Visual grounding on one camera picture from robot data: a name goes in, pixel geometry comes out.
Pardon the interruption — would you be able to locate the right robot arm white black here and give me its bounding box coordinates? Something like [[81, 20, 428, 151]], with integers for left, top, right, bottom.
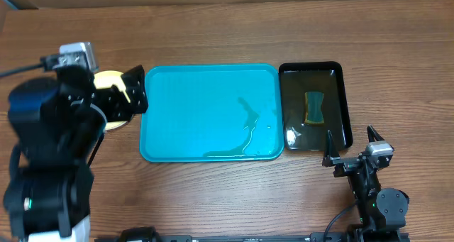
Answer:
[[321, 126, 410, 242]]

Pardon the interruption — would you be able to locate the green yellow sponge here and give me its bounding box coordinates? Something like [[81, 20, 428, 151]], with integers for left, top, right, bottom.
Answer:
[[304, 92, 324, 125]]

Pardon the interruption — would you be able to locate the yellow plate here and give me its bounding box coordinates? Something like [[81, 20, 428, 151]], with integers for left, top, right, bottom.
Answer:
[[94, 70, 131, 131]]

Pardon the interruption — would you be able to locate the teal plastic tray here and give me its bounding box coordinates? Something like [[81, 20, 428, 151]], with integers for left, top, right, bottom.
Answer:
[[139, 63, 284, 163]]

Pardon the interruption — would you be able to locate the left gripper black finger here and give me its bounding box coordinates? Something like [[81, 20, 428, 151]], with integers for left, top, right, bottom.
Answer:
[[121, 65, 148, 114], [93, 85, 134, 122]]

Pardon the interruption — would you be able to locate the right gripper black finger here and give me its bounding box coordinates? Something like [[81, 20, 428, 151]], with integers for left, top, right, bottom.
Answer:
[[367, 125, 384, 143], [324, 130, 340, 158]]

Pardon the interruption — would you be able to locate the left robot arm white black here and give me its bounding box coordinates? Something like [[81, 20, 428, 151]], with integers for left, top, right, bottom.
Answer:
[[4, 65, 148, 240]]

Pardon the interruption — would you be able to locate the black water tray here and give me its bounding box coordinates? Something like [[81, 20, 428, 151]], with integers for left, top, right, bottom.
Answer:
[[279, 61, 353, 151]]

